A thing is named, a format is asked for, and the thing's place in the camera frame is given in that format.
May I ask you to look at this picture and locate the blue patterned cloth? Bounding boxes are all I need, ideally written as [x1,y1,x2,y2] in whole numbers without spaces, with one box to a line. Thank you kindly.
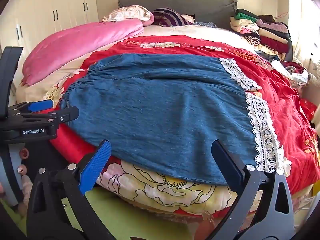
[194,21,218,28]

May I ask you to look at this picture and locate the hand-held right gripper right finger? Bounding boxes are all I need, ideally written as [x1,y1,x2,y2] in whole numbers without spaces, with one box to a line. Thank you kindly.
[211,139,295,240]

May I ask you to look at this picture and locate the blue pants with lace trim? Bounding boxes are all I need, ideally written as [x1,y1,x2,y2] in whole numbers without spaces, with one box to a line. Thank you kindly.
[59,53,287,187]

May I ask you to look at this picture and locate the cream floral pillow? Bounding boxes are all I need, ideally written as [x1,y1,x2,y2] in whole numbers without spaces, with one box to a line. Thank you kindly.
[101,4,154,27]

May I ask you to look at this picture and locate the white garment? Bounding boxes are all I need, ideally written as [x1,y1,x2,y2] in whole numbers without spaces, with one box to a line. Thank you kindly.
[271,60,310,85]

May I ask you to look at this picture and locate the pink quilt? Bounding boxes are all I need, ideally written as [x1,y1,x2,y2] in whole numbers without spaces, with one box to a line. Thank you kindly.
[21,18,145,87]

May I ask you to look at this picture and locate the cream wardrobe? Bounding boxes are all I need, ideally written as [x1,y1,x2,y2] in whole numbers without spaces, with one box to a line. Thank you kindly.
[0,0,99,55]

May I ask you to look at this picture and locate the red floral blanket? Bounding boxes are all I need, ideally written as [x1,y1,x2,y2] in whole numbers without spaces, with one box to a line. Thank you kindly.
[49,35,320,195]

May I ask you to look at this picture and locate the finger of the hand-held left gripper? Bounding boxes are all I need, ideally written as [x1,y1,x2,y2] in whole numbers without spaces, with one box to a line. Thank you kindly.
[15,106,80,130]
[9,99,54,117]

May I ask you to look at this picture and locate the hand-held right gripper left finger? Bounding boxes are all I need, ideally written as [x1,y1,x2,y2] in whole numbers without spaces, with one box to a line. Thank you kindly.
[26,139,118,240]

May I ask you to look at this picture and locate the person's left hand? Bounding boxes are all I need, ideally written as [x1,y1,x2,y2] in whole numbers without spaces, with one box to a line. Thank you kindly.
[15,148,32,200]

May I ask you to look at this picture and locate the lime green panel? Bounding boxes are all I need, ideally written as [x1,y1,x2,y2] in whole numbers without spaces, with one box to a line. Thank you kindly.
[0,186,193,240]

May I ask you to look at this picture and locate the purple striped pillow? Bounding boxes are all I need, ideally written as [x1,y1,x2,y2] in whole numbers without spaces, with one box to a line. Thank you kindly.
[152,7,195,27]

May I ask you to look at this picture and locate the grey headboard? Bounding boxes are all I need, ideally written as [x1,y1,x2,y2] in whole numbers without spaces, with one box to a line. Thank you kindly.
[118,0,237,29]

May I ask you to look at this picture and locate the stack of folded clothes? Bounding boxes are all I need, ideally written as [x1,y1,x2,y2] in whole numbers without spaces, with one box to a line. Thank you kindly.
[230,9,292,55]

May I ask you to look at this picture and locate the cream curtain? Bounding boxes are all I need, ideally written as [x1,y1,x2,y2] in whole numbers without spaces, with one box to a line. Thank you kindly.
[287,0,320,90]

